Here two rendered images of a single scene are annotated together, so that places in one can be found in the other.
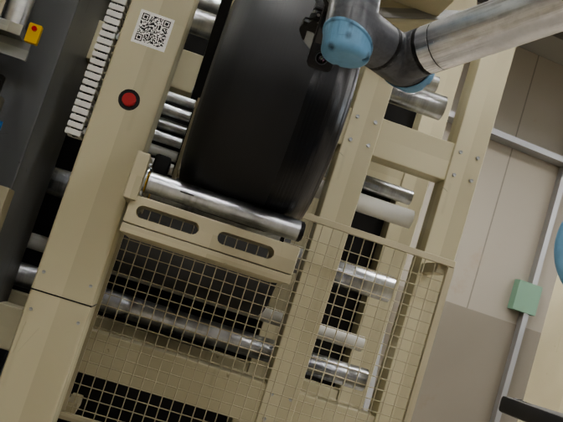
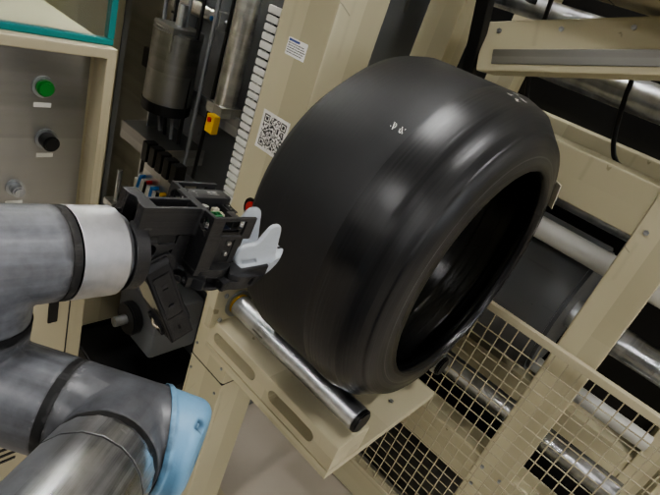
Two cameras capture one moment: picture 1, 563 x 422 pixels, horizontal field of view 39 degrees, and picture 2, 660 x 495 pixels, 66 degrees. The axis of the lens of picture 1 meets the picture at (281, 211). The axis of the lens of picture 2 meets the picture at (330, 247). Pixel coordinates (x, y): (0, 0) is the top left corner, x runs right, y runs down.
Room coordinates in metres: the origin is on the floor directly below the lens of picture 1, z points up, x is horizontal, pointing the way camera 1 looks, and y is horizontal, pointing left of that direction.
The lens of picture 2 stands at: (1.09, -0.35, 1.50)
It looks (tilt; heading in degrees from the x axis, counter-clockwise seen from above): 26 degrees down; 40
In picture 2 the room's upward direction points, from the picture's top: 21 degrees clockwise
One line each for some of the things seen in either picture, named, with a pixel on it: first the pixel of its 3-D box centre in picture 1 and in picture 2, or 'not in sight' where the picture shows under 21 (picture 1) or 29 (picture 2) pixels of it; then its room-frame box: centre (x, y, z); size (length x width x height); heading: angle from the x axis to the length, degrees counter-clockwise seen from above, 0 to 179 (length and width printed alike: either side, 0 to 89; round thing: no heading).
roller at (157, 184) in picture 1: (224, 206); (294, 357); (1.66, 0.12, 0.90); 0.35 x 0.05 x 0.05; 96
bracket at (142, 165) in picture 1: (141, 186); (284, 285); (1.78, 0.31, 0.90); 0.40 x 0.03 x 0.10; 6
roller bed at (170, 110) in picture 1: (148, 143); not in sight; (2.15, 0.40, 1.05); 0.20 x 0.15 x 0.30; 96
